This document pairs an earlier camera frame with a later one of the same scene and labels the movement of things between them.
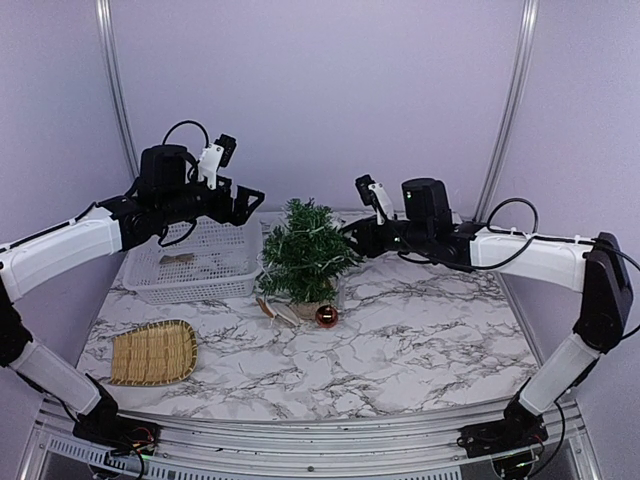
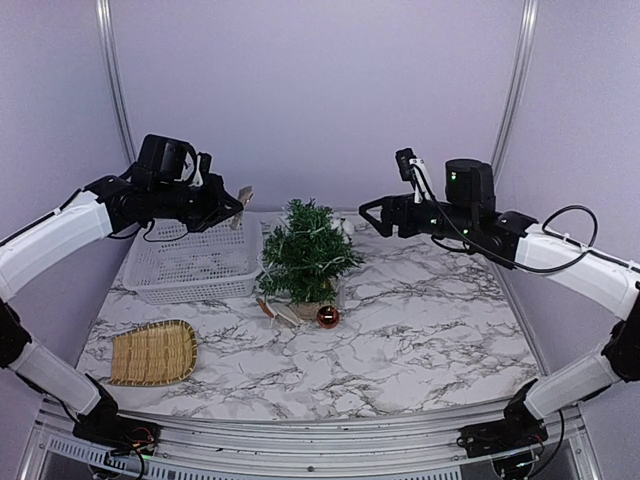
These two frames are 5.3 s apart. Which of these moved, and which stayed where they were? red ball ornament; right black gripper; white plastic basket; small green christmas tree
Moved: right black gripper
Stayed: small green christmas tree; red ball ornament; white plastic basket
